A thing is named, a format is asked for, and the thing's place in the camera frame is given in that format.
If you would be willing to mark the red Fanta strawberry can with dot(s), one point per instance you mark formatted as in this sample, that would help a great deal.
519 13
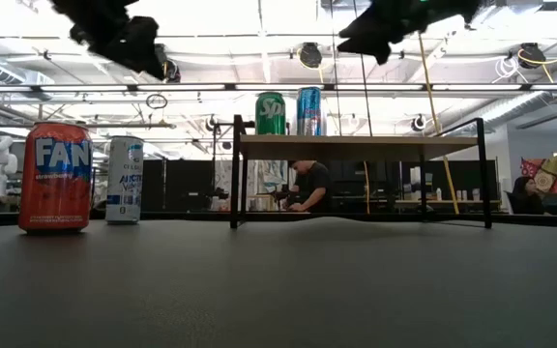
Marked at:
56 193

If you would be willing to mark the person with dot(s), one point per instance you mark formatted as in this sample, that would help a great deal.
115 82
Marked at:
525 198
314 183

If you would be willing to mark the green Sprite soda can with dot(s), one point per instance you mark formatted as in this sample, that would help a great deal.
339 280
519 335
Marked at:
270 116

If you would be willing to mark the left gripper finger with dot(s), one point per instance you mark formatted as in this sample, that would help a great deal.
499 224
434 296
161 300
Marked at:
140 31
133 55

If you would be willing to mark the black partition panel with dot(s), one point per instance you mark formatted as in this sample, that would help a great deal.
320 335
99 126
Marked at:
182 183

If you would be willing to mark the black aluminium table frame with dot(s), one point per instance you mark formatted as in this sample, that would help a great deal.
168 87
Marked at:
539 220

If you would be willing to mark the teal blue slim energy can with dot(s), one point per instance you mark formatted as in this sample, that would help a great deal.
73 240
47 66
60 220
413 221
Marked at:
309 113

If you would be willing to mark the small white bottle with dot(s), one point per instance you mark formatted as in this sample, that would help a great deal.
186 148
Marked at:
438 194

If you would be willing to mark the colourful patchwork quilt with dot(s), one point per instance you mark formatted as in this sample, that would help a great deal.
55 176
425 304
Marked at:
556 179

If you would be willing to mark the black table mat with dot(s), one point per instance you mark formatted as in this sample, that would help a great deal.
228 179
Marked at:
278 290

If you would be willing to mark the white Celsius Arctic Vibe can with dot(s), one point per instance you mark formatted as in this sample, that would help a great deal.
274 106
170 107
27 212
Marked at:
125 193

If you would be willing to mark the wooden shelf with black frame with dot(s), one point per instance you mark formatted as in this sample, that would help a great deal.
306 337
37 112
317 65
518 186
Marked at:
356 147

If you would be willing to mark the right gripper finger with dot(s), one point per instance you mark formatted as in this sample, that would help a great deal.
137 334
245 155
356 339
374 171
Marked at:
375 44
368 26

